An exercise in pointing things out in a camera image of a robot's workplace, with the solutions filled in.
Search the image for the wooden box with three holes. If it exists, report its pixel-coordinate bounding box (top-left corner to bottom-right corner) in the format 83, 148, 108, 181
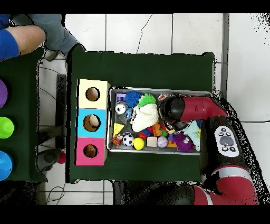
74, 79, 111, 166

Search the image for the tiger plush toy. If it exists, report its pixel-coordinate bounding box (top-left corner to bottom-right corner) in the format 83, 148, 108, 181
111, 134, 123, 147

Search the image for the blue stacking cup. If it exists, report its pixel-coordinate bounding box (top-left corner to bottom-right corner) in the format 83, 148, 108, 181
0, 150, 14, 181

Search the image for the person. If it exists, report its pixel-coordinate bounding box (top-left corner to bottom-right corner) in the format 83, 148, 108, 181
0, 13, 78, 62

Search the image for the plain yellow foam ball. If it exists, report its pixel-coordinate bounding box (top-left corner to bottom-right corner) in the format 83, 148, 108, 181
132, 137, 145, 151

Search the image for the green spiky rubber ball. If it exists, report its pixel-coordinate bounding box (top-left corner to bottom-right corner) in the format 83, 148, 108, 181
137, 93, 157, 108

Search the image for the small soccer ball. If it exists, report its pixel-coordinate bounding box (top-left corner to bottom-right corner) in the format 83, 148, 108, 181
122, 134, 134, 147

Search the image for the silver mesh bin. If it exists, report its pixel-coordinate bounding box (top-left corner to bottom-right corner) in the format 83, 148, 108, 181
106, 87, 212, 156

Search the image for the grey pendant with red button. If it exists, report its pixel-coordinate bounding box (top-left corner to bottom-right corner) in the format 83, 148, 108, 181
37, 147, 66, 172

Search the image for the dark green table cloth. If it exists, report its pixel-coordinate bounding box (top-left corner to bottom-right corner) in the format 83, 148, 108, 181
0, 46, 48, 183
66, 44, 216, 184

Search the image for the lime green stacking cup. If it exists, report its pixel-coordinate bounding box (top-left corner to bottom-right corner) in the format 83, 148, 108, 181
0, 116, 15, 139

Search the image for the purple spiky toy with eyes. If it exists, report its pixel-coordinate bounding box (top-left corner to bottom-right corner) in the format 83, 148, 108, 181
172, 132, 196, 153

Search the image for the crushed silver can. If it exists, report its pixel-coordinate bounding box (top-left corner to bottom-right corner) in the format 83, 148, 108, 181
114, 101, 128, 115

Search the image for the brown monkey plush toy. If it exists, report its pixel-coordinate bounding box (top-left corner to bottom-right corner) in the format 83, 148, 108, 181
85, 145, 98, 157

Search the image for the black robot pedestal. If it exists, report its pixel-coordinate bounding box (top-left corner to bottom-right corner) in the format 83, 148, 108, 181
112, 180, 152, 205

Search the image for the cream cloth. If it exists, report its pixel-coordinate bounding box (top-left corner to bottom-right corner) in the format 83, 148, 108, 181
130, 103, 159, 133

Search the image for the light blue cloth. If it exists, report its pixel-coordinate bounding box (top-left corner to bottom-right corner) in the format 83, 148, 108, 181
183, 120, 201, 152

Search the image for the white baseball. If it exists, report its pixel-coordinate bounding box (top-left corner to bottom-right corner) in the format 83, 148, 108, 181
157, 136, 169, 148

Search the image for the blue spiky rubber ball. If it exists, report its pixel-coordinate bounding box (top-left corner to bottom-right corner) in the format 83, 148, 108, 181
124, 90, 142, 108

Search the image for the purple stacking cup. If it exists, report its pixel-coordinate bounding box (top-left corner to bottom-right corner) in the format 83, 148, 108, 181
0, 79, 8, 109

